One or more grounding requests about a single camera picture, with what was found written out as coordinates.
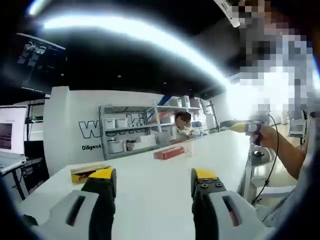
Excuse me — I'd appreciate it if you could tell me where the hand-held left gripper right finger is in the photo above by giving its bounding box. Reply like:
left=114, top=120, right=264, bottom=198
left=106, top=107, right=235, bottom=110
left=191, top=167, right=276, bottom=240

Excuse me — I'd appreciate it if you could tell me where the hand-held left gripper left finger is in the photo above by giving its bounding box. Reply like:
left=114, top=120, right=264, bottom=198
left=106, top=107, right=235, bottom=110
left=33, top=167, right=117, bottom=240

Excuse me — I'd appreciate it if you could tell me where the yellow coffee carton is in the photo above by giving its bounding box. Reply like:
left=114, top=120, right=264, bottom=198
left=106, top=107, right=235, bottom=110
left=70, top=163, right=112, bottom=185

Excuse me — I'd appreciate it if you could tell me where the person's right hand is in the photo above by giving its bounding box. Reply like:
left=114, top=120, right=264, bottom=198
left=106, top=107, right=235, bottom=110
left=257, top=124, right=279, bottom=152

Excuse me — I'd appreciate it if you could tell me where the white office chair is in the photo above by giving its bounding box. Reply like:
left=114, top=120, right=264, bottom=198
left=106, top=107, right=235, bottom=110
left=248, top=144, right=274, bottom=186

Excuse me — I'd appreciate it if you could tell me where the grey metal shelving rack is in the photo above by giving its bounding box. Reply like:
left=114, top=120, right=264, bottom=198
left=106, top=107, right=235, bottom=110
left=154, top=94, right=221, bottom=141
left=98, top=103, right=176, bottom=161

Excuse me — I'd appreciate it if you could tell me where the red flat box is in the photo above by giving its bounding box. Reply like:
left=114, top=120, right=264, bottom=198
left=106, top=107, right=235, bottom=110
left=153, top=146, right=186, bottom=160

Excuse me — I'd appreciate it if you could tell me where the black equipment cabinet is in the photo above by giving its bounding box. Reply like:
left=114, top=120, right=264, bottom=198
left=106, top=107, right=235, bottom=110
left=23, top=141, right=50, bottom=195

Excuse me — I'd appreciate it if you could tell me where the white cardboard box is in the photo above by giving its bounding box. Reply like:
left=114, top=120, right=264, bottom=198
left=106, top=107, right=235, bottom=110
left=139, top=134, right=158, bottom=146

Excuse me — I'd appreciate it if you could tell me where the ceiling air conditioner unit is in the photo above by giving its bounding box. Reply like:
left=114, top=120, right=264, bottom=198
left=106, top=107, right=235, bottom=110
left=214, top=0, right=241, bottom=28

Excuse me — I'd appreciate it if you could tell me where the large display screen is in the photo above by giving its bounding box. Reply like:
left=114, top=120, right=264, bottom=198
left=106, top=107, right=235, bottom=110
left=0, top=104, right=29, bottom=155

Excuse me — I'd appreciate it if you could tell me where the ceiling light strip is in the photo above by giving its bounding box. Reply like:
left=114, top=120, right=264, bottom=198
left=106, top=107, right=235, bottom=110
left=43, top=13, right=232, bottom=87

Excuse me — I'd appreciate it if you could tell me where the hanging black monitor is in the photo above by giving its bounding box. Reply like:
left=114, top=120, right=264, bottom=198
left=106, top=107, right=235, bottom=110
left=14, top=32, right=67, bottom=95

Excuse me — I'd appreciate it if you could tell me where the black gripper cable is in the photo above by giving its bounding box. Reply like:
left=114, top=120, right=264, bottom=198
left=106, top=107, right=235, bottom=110
left=254, top=112, right=280, bottom=205

